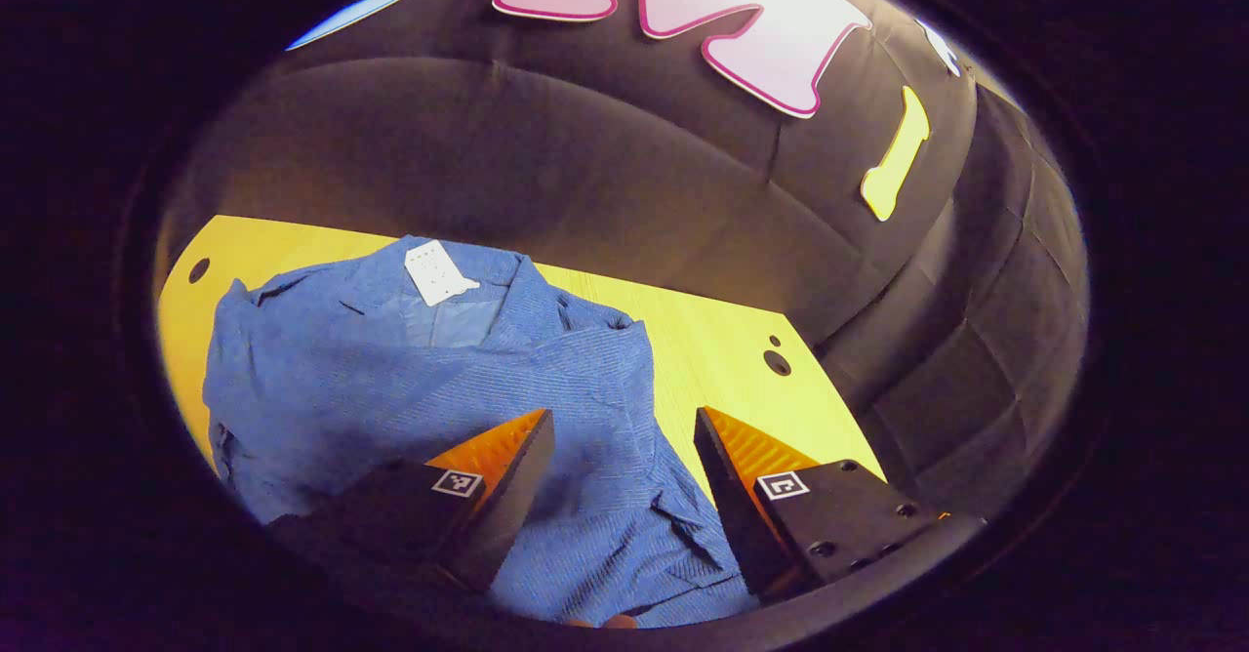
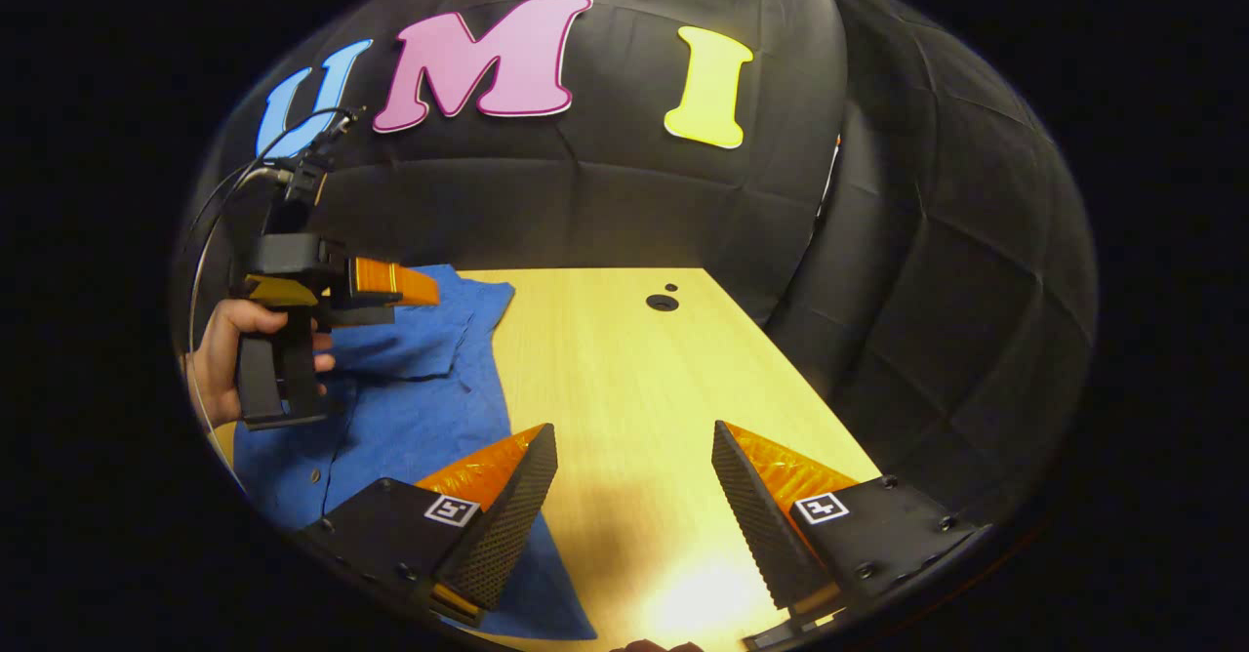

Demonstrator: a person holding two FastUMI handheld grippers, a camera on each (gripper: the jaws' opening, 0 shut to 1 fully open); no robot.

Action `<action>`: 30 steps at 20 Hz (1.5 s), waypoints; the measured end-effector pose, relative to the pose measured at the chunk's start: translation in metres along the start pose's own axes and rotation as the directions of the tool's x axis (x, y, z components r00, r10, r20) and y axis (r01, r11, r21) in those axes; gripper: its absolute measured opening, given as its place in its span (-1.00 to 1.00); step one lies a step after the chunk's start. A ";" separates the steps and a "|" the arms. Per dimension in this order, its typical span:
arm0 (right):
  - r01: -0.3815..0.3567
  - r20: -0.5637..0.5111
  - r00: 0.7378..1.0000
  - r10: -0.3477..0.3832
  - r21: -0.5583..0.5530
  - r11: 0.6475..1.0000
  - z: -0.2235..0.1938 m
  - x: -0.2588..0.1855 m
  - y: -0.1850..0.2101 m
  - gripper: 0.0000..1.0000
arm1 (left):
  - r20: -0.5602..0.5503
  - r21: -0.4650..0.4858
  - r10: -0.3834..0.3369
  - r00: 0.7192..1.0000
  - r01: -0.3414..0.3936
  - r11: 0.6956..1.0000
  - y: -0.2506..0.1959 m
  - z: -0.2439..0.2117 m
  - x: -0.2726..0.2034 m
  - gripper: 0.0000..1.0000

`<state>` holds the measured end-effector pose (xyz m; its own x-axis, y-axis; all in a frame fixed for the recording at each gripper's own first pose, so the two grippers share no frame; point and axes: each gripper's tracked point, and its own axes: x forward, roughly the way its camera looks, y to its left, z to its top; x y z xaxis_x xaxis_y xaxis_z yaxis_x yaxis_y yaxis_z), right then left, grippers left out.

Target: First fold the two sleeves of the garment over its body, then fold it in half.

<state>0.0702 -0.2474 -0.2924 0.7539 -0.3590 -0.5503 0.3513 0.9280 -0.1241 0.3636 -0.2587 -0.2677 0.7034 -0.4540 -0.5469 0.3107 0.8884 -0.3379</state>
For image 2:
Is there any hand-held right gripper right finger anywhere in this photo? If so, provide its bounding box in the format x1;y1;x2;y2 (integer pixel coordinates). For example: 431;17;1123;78
710;420;982;648

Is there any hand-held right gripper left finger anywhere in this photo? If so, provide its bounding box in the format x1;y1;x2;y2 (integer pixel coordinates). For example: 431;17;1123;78
293;423;559;629

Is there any blue button shirt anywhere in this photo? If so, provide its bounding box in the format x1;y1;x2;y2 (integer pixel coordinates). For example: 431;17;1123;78
232;264;598;641

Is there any thin black cable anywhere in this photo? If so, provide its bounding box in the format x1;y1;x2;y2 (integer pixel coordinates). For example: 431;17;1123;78
256;105;352;160

